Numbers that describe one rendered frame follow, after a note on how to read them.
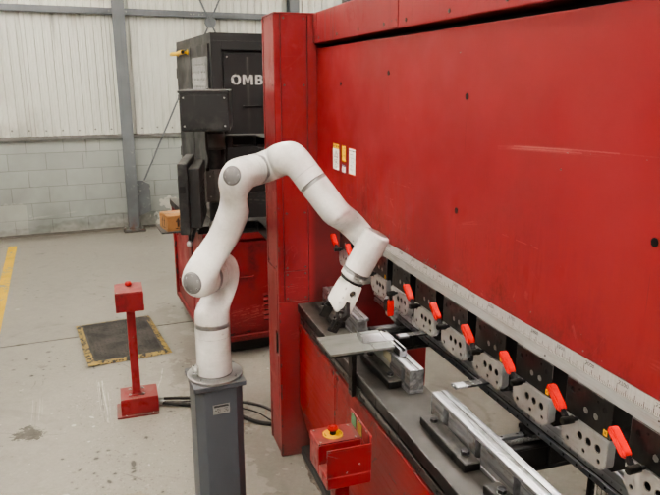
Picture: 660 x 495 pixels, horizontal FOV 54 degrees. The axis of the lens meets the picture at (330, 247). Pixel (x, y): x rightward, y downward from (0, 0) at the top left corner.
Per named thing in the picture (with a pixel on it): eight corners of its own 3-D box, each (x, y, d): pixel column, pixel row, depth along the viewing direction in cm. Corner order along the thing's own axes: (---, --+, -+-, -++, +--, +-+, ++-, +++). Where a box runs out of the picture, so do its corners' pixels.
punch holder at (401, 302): (390, 304, 245) (391, 262, 241) (411, 302, 248) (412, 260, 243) (407, 318, 231) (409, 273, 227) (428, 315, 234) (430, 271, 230)
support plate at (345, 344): (316, 339, 260) (316, 337, 260) (377, 332, 268) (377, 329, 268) (330, 357, 243) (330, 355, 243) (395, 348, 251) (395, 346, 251)
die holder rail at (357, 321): (322, 303, 336) (322, 286, 333) (333, 302, 337) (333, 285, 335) (357, 339, 290) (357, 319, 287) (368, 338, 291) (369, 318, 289)
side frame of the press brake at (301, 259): (271, 434, 378) (260, 16, 321) (405, 412, 404) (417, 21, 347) (281, 457, 355) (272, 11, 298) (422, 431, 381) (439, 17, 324)
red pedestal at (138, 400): (117, 405, 413) (105, 280, 392) (157, 399, 420) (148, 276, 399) (117, 419, 394) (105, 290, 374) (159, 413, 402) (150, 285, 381)
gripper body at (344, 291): (369, 288, 193) (352, 319, 195) (358, 273, 202) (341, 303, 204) (349, 279, 190) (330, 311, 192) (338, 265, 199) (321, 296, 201)
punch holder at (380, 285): (370, 289, 263) (371, 249, 259) (390, 287, 266) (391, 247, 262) (385, 301, 250) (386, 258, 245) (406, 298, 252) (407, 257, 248)
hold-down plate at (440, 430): (419, 423, 219) (419, 415, 218) (434, 421, 220) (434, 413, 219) (464, 473, 191) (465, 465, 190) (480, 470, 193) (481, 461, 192)
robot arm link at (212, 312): (187, 327, 219) (183, 259, 213) (217, 310, 236) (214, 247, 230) (217, 333, 215) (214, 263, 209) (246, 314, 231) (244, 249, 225)
